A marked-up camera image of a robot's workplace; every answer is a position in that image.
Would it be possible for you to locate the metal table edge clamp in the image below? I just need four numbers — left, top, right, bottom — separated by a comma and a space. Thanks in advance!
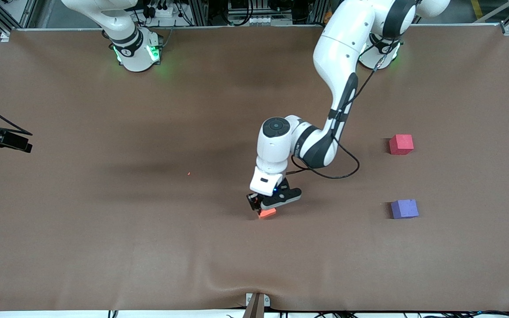
245, 292, 271, 318

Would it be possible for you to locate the brown table mat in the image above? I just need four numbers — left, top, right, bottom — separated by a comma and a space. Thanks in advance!
0, 24, 509, 312

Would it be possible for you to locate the purple foam block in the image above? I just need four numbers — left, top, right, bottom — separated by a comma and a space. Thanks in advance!
391, 199, 419, 220

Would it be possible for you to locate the red foam block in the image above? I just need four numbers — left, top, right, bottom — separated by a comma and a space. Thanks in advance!
389, 134, 414, 155

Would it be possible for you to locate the white power strip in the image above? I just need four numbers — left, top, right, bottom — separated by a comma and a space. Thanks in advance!
145, 4, 176, 19

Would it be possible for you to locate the pile of orange packets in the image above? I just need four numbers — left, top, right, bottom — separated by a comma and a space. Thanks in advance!
324, 0, 339, 26

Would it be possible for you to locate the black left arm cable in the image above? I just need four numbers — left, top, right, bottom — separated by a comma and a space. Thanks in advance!
290, 38, 401, 179

